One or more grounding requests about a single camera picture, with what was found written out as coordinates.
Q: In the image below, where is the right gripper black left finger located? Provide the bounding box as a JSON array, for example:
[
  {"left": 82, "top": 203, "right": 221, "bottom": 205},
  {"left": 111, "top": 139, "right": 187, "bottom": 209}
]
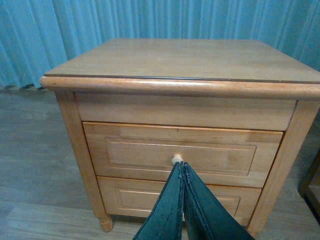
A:
[{"left": 133, "top": 162, "right": 184, "bottom": 240}]

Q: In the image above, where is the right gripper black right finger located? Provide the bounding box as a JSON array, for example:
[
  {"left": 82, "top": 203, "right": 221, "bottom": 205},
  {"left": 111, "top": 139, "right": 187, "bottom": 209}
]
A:
[{"left": 183, "top": 163, "right": 254, "bottom": 240}]

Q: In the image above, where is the wooden top drawer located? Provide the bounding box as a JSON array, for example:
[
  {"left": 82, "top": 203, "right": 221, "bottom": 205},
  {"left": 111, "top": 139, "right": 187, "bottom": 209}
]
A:
[{"left": 83, "top": 122, "right": 283, "bottom": 188}]

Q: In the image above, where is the wooden drawer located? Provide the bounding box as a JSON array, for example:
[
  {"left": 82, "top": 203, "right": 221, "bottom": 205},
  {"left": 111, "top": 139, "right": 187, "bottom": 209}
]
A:
[
  {"left": 97, "top": 176, "right": 261, "bottom": 226},
  {"left": 83, "top": 122, "right": 283, "bottom": 188}
]

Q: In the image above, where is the round wooden drawer knob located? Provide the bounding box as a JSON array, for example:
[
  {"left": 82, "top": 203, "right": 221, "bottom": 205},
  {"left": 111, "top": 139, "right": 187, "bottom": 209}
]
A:
[{"left": 171, "top": 154, "right": 184, "bottom": 166}]

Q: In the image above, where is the wooden bottom drawer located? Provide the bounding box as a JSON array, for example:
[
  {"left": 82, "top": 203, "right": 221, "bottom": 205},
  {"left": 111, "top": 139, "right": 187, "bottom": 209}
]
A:
[{"left": 97, "top": 176, "right": 261, "bottom": 226}]

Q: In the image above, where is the dark wooden furniture right edge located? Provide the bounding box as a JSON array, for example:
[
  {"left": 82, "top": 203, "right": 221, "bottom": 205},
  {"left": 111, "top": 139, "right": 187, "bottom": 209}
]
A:
[{"left": 298, "top": 147, "right": 320, "bottom": 218}]

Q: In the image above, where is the wooden nightstand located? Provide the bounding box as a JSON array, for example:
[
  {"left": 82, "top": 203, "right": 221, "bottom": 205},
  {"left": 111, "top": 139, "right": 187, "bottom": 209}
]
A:
[{"left": 40, "top": 38, "right": 320, "bottom": 235}]

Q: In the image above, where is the grey pleated curtain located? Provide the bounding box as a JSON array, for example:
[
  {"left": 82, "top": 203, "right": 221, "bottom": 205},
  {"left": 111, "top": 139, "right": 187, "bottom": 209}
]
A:
[{"left": 0, "top": 0, "right": 320, "bottom": 88}]

